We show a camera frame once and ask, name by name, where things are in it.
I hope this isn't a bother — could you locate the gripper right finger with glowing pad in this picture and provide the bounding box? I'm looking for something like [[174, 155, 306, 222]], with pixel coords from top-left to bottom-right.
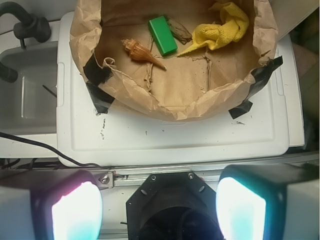
[[215, 163, 320, 240]]

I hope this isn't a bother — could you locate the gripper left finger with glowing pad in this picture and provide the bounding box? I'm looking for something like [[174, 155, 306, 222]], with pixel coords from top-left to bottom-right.
[[0, 169, 103, 240]]

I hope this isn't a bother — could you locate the orange spiral conch shell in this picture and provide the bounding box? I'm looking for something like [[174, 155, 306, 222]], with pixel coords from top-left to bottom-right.
[[120, 38, 167, 70]]

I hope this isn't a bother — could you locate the grey sink basin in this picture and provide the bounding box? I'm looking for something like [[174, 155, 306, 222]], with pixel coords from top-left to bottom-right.
[[0, 41, 58, 135]]

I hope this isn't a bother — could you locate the black faucet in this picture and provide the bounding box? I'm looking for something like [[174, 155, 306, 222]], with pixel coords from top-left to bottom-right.
[[0, 0, 52, 83]]

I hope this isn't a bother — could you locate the brown paper bag tray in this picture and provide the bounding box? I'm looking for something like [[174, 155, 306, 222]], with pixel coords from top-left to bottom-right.
[[69, 0, 283, 122]]

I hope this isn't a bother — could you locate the yellow cloth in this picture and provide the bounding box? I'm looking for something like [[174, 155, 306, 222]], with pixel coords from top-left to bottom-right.
[[178, 1, 250, 57]]

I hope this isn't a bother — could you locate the dark brown bark piece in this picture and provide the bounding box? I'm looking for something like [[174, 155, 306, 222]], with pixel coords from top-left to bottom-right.
[[164, 15, 192, 45]]

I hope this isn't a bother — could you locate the green rectangular block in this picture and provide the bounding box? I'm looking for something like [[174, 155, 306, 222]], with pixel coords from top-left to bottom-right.
[[148, 15, 178, 56]]

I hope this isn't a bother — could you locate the black cable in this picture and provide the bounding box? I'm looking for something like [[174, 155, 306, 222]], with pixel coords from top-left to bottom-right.
[[0, 131, 107, 170]]

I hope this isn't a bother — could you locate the aluminium frame rail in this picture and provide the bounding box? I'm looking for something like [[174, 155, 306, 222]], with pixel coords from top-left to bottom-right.
[[96, 152, 320, 191]]

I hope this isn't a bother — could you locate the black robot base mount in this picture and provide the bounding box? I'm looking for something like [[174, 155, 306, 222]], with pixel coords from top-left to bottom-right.
[[126, 172, 224, 240]]

